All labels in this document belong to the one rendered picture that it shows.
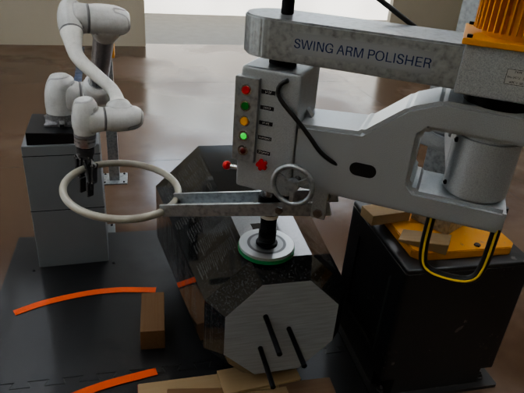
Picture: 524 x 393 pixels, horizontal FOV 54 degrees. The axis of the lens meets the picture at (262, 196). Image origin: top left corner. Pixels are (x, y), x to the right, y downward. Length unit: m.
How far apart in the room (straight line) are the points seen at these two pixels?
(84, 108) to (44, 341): 1.25
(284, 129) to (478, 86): 0.58
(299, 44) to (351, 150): 0.36
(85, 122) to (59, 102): 0.83
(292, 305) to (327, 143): 0.69
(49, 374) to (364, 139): 1.84
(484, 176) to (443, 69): 0.34
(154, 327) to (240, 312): 0.80
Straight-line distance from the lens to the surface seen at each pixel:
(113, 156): 4.26
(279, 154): 1.69
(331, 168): 1.66
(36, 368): 2.76
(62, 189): 2.19
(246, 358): 2.14
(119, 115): 2.24
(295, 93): 1.61
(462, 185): 1.64
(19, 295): 3.22
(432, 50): 1.51
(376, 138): 1.60
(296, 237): 2.10
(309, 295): 2.01
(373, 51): 1.53
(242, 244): 1.98
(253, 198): 1.98
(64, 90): 3.03
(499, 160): 1.61
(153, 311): 2.77
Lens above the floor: 1.94
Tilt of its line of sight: 28 degrees down
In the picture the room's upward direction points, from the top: 5 degrees clockwise
